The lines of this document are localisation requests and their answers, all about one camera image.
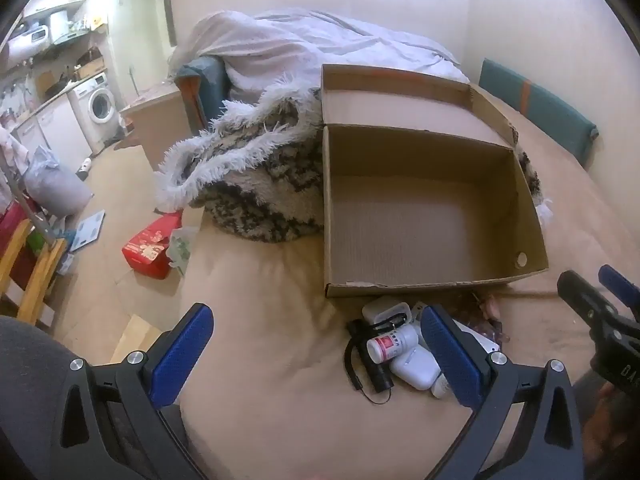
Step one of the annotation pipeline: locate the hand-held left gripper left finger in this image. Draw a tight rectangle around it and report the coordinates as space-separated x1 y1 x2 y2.
51 302 215 480

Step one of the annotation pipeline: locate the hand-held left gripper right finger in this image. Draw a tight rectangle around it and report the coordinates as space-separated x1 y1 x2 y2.
419 304 587 480

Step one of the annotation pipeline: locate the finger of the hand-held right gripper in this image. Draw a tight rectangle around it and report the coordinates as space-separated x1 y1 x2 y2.
598 264 640 318
557 269 618 333

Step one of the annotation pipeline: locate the white plug adapter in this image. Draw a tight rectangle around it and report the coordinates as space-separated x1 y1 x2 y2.
389 345 441 391

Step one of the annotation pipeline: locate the white labelled box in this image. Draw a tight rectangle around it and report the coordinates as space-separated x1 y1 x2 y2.
452 317 501 357

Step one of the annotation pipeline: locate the white pill bottle red label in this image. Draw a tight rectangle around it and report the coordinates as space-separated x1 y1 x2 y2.
366 324 419 363

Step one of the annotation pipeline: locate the small pink object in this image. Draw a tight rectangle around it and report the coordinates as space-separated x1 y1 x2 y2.
472 294 504 322

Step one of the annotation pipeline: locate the black flashlight with strap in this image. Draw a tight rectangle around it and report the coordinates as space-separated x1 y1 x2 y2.
343 318 396 406

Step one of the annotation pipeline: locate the brown cardboard box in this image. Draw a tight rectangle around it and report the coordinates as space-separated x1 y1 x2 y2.
320 64 550 299

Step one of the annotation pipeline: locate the person's right hand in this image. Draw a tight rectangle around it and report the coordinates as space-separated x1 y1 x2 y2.
584 379 640 463

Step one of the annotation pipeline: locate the flat cardboard piece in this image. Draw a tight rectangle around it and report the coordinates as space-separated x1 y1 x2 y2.
109 313 167 366

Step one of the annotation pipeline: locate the white rounded case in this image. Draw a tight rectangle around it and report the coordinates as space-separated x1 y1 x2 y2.
361 295 412 327

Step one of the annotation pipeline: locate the green and white plastic bag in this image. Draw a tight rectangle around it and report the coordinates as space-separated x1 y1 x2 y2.
167 226 202 277

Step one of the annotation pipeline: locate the red package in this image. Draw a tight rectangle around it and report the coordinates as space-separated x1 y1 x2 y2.
121 211 184 280

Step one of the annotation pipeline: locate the bathroom scale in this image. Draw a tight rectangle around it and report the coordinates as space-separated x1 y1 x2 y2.
69 209 106 254

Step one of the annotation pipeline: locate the wooden chair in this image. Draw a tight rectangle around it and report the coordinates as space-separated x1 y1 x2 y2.
0 216 69 327

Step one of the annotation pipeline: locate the black and white shaggy blanket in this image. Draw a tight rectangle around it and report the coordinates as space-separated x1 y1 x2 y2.
154 74 556 247

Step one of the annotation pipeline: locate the teal cushion with orange stripe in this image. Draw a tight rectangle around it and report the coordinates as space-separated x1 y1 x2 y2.
478 58 600 169

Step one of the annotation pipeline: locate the grey stuffed bag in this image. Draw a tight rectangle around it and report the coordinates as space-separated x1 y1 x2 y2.
22 146 95 219

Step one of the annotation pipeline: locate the wooden bedside cabinet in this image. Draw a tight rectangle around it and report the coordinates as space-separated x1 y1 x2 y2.
118 82 197 173

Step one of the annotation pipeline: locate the white kitchen cabinet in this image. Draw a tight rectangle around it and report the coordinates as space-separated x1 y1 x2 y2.
9 91 95 173

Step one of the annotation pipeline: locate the white washing machine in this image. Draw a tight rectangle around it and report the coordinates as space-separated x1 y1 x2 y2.
69 72 122 147

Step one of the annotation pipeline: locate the white duvet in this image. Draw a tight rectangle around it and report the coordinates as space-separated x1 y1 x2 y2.
172 8 462 111

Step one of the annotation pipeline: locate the white countertop appliance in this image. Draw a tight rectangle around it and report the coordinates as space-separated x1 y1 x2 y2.
6 24 52 55

